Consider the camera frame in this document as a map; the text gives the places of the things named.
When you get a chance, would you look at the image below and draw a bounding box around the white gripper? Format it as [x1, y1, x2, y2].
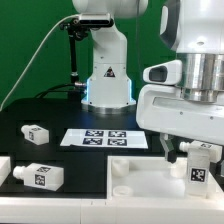
[136, 84, 224, 163]

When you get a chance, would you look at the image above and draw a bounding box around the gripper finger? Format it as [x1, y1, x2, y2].
[217, 160, 224, 177]

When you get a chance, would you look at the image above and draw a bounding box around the white square tabletop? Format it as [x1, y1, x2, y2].
[107, 156, 224, 200]

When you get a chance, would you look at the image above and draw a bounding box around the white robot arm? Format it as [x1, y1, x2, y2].
[136, 0, 224, 163]

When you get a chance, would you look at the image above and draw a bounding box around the white tag sheet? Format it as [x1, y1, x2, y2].
[60, 129, 148, 149]

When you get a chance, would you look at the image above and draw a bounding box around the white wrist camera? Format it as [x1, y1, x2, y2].
[143, 60, 182, 85]

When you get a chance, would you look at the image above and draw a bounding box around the black rear camera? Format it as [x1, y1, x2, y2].
[78, 13, 114, 28]

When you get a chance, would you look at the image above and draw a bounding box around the grey cable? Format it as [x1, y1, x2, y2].
[0, 13, 81, 112]

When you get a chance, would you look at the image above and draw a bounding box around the white fence left wall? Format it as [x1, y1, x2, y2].
[0, 156, 11, 186]

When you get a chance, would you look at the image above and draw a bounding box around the white fence wall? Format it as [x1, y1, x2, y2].
[0, 197, 224, 224]
[0, 156, 11, 186]

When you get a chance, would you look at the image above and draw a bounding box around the white fence front wall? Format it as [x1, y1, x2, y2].
[0, 197, 224, 224]

